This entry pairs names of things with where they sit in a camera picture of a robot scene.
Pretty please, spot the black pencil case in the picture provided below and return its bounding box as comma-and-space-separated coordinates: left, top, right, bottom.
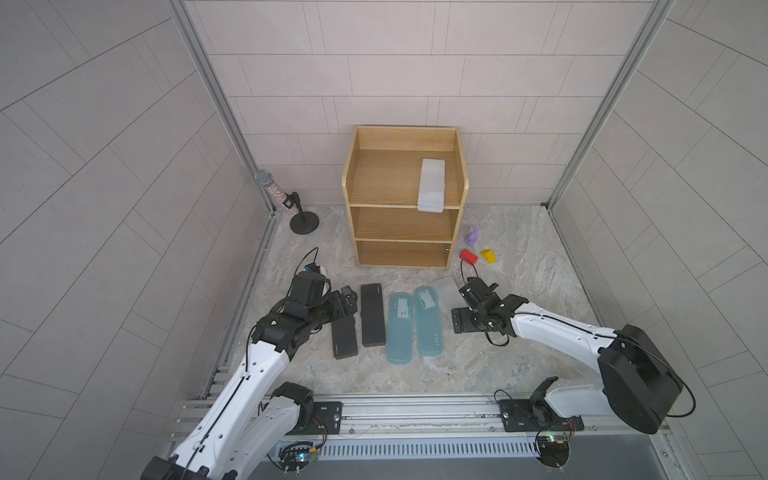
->
360, 283, 386, 347
331, 315, 358, 360

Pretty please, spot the teal pencil case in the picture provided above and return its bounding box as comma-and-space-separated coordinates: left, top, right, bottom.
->
414, 286, 444, 357
386, 292, 413, 365

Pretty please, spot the clear white pencil case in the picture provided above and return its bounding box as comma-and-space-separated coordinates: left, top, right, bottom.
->
433, 276, 467, 312
417, 158, 446, 213

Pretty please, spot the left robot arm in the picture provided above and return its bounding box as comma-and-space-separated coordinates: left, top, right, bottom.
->
141, 286, 358, 479

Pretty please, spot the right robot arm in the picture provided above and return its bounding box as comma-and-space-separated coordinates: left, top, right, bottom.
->
451, 277, 687, 434

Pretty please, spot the wooden three-tier shelf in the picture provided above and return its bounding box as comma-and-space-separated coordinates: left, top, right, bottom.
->
342, 125, 469, 269

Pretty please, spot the red toy block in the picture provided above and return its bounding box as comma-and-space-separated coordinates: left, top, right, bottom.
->
459, 249, 478, 265

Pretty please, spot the yellow toy block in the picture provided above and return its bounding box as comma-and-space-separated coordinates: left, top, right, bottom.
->
480, 249, 497, 264

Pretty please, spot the purple toy figure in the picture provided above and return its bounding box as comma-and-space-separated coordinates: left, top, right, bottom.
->
464, 226, 479, 247

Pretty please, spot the black round stand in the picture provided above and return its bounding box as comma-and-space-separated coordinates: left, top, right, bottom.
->
283, 192, 320, 235

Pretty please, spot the left circuit board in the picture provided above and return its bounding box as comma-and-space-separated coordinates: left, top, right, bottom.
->
278, 441, 321, 475

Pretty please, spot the circuit board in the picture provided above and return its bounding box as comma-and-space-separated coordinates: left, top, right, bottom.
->
278, 441, 321, 475
534, 432, 571, 469

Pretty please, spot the clear tube with beads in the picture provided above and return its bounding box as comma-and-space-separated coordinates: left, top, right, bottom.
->
254, 169, 293, 210

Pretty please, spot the right circuit board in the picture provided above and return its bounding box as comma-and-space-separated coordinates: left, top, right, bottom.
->
534, 432, 571, 469

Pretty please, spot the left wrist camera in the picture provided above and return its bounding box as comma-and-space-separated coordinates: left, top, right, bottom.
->
288, 271, 330, 306

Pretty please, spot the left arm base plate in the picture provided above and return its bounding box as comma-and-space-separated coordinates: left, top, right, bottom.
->
287, 401, 343, 436

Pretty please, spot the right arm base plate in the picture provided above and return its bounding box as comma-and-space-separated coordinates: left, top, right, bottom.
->
497, 399, 584, 433

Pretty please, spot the aluminium mounting rail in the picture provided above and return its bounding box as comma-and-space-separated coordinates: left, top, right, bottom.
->
170, 392, 670, 442

